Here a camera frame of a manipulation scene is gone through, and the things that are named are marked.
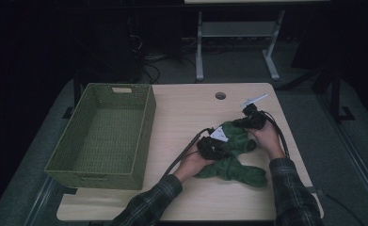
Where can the person's left hand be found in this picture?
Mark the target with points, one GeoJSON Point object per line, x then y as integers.
{"type": "Point", "coordinates": [191, 164]}

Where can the green fuzzy cloth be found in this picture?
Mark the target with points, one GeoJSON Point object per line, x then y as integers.
{"type": "Point", "coordinates": [232, 169]}

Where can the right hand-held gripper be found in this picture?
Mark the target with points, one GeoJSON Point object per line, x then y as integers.
{"type": "Point", "coordinates": [253, 121]}

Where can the green woven basket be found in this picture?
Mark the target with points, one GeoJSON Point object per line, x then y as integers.
{"type": "Point", "coordinates": [109, 135]}

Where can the white metal stand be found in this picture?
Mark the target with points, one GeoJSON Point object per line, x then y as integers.
{"type": "Point", "coordinates": [235, 29]}

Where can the metal floor rail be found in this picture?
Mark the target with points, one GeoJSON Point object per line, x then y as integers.
{"type": "Point", "coordinates": [42, 198]}

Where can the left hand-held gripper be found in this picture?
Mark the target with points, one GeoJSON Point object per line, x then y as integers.
{"type": "Point", "coordinates": [213, 149]}

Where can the person's right hand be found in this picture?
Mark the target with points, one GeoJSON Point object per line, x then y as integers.
{"type": "Point", "coordinates": [271, 141]}

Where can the dark metal stand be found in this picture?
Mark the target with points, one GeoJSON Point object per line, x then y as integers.
{"type": "Point", "coordinates": [335, 94]}

